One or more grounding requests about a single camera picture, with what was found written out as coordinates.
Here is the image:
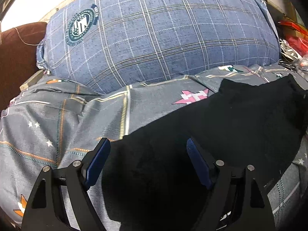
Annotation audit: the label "dark red headboard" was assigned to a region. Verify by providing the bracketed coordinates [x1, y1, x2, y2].
[0, 22, 47, 110]

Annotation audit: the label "cluttered bedside items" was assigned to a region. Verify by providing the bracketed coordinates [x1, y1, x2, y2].
[278, 16, 307, 77]

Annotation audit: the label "black pants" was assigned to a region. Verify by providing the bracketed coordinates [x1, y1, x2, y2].
[102, 75, 307, 230]

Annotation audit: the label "wooden bed frame edge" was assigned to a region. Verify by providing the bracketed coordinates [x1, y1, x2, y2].
[19, 70, 44, 91]

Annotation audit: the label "blue plaid pillow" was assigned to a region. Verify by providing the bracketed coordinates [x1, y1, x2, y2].
[37, 0, 280, 94]

